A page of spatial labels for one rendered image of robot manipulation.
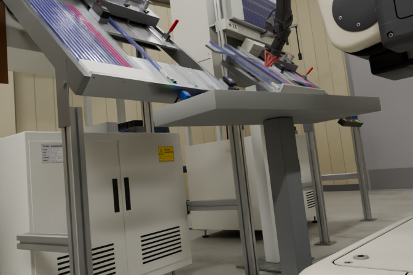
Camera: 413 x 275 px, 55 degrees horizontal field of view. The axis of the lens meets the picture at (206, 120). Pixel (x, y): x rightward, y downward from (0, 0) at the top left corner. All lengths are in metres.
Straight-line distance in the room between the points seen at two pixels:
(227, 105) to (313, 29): 4.98
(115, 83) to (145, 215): 0.62
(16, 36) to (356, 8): 1.34
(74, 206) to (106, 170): 0.45
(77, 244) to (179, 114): 0.41
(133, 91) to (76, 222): 0.41
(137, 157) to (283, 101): 0.81
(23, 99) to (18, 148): 3.29
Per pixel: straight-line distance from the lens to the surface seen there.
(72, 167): 1.04
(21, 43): 1.78
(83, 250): 1.05
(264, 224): 1.87
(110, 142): 1.49
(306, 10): 5.85
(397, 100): 4.93
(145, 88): 1.22
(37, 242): 1.22
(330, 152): 5.46
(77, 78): 1.10
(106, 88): 1.14
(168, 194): 1.67
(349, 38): 0.82
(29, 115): 4.61
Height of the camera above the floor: 0.45
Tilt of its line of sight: 7 degrees up
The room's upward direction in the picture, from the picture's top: 6 degrees counter-clockwise
